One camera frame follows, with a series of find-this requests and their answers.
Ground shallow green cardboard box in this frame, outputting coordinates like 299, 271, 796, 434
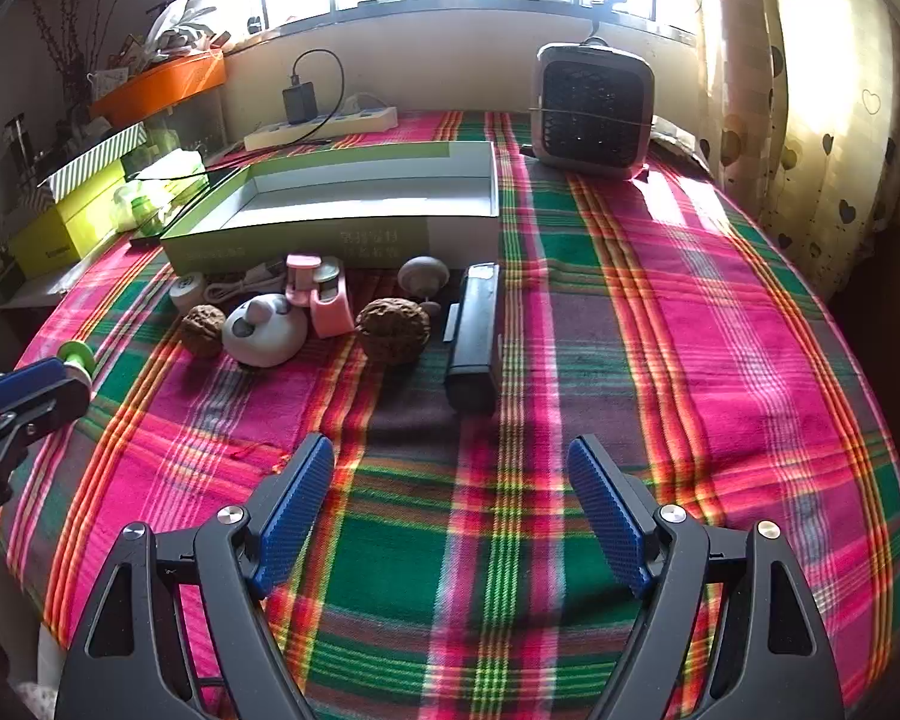
159, 141, 502, 275

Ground small grey fan heater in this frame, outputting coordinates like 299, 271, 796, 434
531, 41, 655, 181

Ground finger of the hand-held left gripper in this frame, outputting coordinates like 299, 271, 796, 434
0, 358, 70, 421
0, 377, 91, 526

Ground white cable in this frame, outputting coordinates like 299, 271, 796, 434
204, 261, 290, 305

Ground black charger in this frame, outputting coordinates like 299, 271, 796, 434
283, 82, 317, 125

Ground plaid blanket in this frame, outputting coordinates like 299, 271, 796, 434
0, 109, 900, 720

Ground orange box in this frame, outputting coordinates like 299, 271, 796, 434
90, 51, 227, 128

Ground dried branches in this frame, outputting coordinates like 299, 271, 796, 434
30, 0, 121, 91

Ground black charging cable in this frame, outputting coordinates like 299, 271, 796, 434
217, 50, 346, 158

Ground glass jar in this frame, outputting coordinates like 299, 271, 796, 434
0, 112, 38, 166

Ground heart print curtain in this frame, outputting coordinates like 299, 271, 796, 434
701, 0, 900, 293

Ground white plastic bag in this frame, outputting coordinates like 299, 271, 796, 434
146, 0, 230, 53

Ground black rectangular device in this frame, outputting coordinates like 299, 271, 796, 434
442, 262, 503, 413

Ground glass tank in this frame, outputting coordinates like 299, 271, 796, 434
109, 82, 230, 166

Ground beige cloth bundle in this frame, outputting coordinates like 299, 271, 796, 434
645, 116, 713, 166

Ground green and white spool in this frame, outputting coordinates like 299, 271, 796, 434
56, 340, 95, 383

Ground yellow-green box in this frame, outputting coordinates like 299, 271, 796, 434
7, 157, 132, 278

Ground white power strip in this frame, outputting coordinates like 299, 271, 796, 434
244, 106, 400, 152

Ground white paper sheet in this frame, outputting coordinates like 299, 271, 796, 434
0, 255, 91, 312

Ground green tissue packet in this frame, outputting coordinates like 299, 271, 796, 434
112, 148, 212, 237

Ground black window handle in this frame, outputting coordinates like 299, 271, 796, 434
586, 0, 627, 42

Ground pink case with mint circle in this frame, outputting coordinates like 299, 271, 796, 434
309, 255, 353, 340

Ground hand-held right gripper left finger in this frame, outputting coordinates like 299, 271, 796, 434
54, 431, 338, 720

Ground black phone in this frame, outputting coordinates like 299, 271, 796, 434
129, 167, 250, 248

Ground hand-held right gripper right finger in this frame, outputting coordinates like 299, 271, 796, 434
566, 435, 847, 720

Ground brown walnut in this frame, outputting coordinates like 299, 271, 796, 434
178, 304, 230, 359
355, 298, 431, 368

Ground grey caster wheel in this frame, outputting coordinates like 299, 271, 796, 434
397, 255, 451, 316

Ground round disc with two buttons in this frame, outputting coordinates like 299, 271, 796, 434
223, 294, 310, 368

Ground white round jar lid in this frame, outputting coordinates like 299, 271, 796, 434
169, 274, 207, 310

